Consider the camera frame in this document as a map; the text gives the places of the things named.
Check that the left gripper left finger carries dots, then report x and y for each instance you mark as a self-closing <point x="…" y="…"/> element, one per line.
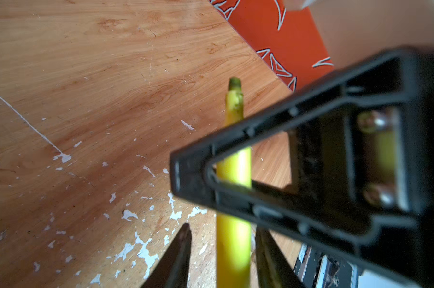
<point x="173" y="268"/>

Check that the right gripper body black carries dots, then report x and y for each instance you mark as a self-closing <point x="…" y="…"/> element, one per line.
<point x="316" y="269"/>

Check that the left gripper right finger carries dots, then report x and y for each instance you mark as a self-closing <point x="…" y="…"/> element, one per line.
<point x="273" y="270"/>

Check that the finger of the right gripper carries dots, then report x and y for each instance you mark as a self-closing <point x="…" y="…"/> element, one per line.
<point x="362" y="161"/>

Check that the yellow marker pen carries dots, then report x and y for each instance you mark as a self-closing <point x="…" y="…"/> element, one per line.
<point x="234" y="235"/>

